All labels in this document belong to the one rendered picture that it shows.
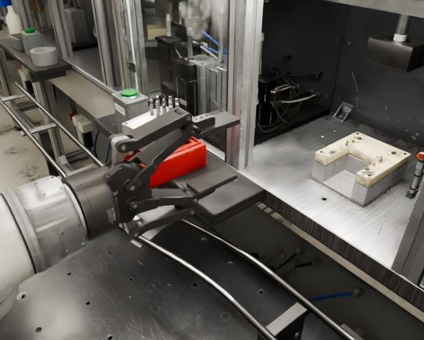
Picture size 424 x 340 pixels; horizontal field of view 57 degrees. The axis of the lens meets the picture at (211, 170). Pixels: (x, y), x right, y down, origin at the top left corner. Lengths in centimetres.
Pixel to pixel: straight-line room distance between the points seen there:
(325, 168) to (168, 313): 45
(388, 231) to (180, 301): 46
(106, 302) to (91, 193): 54
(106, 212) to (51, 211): 6
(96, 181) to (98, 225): 5
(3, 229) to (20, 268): 4
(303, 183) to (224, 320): 33
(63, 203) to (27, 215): 3
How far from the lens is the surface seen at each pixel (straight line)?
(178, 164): 85
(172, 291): 93
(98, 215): 42
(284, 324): 73
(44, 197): 41
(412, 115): 109
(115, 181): 44
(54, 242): 41
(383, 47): 80
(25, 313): 98
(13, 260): 40
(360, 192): 82
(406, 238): 67
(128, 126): 85
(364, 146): 90
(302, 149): 99
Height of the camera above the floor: 139
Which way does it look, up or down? 33 degrees down
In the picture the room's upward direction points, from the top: straight up
